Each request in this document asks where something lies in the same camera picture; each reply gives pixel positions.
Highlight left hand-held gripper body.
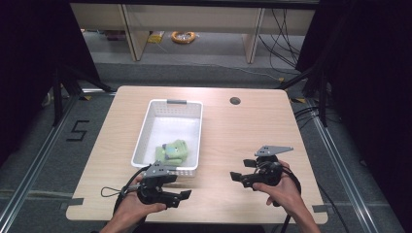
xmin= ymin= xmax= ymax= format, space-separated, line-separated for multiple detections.
xmin=136 ymin=160 xmax=170 ymax=206

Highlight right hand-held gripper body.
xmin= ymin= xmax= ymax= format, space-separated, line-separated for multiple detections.
xmin=254 ymin=145 xmax=294 ymax=187

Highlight white plastic basket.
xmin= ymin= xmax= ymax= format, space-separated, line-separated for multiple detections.
xmin=130 ymin=98 xmax=204 ymax=178

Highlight person's right hand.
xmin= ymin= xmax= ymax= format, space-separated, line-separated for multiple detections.
xmin=252 ymin=160 xmax=307 ymax=217

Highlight person's left hand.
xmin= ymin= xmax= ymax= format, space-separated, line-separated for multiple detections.
xmin=116 ymin=176 xmax=167 ymax=224

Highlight black metal stand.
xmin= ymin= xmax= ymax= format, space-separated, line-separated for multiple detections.
xmin=51 ymin=63 xmax=115 ymax=128
xmin=275 ymin=63 xmax=328 ymax=128

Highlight black curtain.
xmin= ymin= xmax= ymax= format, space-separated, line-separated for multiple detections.
xmin=294 ymin=0 xmax=412 ymax=233
xmin=0 ymin=0 xmax=102 ymax=167

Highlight yellow packet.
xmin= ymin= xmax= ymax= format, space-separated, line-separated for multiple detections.
xmin=147 ymin=30 xmax=165 ymax=45

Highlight light wooden shelf unit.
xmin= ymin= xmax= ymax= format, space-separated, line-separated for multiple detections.
xmin=70 ymin=3 xmax=317 ymax=64

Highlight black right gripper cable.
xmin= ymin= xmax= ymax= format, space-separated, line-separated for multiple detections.
xmin=274 ymin=166 xmax=303 ymax=233

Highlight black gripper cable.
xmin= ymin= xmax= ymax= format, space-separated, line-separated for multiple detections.
xmin=274 ymin=166 xmax=303 ymax=233
xmin=100 ymin=164 xmax=154 ymax=216

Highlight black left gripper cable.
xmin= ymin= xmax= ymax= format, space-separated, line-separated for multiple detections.
xmin=100 ymin=164 xmax=154 ymax=216

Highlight black floor cables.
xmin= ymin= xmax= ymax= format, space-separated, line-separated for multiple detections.
xmin=292 ymin=105 xmax=342 ymax=131

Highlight aluminium floor rail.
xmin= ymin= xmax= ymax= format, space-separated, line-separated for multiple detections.
xmin=306 ymin=96 xmax=379 ymax=233
xmin=0 ymin=92 xmax=81 ymax=227

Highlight thin white floor cable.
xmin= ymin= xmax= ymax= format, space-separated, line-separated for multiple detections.
xmin=154 ymin=42 xmax=284 ymax=83

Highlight bundle of black cables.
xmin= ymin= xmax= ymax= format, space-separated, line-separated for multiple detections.
xmin=257 ymin=8 xmax=303 ymax=70

